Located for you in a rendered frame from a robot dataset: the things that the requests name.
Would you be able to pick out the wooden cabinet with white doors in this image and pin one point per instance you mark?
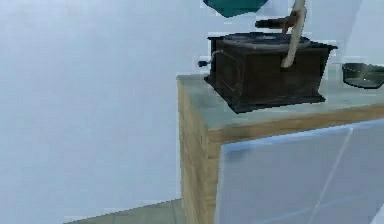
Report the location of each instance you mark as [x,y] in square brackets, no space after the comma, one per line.
[293,166]

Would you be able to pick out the dark round bowl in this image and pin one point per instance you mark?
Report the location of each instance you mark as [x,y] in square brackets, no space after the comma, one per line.
[363,76]

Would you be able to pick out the dark brown gramophone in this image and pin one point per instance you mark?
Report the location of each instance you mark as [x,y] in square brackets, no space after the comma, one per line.
[266,73]

